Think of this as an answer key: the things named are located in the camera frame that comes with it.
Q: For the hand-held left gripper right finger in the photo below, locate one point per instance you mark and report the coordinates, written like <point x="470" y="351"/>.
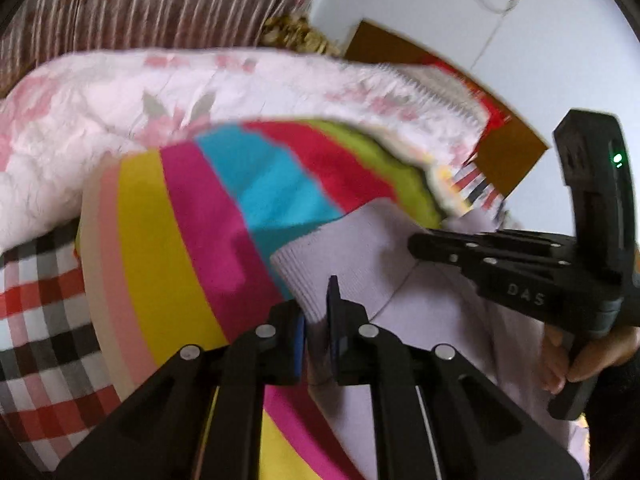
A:
<point x="333" y="322"/>

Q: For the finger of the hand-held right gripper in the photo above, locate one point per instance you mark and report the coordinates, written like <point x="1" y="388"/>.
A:
<point x="510" y="243"/>
<point x="440" y="254"/>

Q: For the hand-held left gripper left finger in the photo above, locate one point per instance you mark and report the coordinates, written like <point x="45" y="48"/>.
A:
<point x="299" y="341"/>

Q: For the lilac knit pants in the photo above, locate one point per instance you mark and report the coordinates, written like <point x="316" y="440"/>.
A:
<point x="360" y="250"/>

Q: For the person's right forearm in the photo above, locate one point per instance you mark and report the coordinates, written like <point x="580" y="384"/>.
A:
<point x="617" y="415"/>

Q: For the person's right hand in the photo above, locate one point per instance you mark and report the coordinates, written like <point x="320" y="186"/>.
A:
<point x="605" y="355"/>

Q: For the red white striped cloth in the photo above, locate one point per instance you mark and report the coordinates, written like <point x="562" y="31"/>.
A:
<point x="475" y="181"/>

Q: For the wooden headboard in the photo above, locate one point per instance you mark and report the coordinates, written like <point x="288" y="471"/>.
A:
<point x="510" y="155"/>

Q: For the red pillow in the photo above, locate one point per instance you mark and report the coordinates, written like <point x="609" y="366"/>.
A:
<point x="496" y="121"/>

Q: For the colourful striped blanket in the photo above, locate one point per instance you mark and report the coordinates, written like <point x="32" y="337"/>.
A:
<point x="170" y="240"/>

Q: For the white crochet pillow cover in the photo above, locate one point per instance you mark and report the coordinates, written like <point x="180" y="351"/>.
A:
<point x="440" y="85"/>

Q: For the red black plaid bedsheet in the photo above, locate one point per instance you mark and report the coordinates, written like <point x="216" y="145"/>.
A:
<point x="40" y="310"/>

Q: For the leopard pattern cloth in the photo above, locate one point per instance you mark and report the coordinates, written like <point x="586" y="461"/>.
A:
<point x="295" y="35"/>

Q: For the pink floral quilt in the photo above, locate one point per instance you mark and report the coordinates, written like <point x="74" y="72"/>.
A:
<point x="100" y="120"/>

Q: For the floral striped curtain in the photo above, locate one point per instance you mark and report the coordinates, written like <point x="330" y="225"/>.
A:
<point x="150" y="5"/>

